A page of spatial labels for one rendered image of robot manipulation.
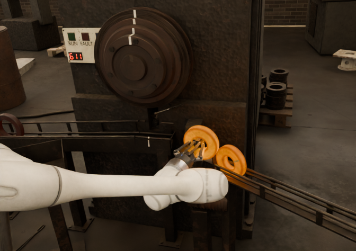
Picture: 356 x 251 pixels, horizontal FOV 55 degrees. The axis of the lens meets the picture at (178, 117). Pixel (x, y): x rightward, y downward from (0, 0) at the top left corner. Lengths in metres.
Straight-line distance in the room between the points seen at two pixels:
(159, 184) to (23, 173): 0.38
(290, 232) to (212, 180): 1.27
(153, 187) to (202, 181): 0.16
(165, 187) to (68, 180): 0.28
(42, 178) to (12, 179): 0.07
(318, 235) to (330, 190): 0.47
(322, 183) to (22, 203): 2.24
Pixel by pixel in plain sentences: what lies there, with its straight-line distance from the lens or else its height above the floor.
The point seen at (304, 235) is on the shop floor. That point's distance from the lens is 2.29.
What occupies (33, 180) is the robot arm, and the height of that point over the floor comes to 1.14.
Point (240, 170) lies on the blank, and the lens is 1.53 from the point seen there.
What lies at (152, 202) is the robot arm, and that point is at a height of 0.83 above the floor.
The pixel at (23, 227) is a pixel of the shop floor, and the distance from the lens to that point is 2.56.
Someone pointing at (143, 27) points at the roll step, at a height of 1.28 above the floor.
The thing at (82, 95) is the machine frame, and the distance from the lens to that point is 2.00.
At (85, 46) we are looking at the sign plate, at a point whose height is 1.15.
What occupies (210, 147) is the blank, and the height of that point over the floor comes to 0.82.
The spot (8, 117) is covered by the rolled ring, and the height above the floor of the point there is 0.76.
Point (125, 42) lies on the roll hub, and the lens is 1.52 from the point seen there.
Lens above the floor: 1.58
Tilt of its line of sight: 26 degrees down
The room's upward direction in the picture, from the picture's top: 4 degrees counter-clockwise
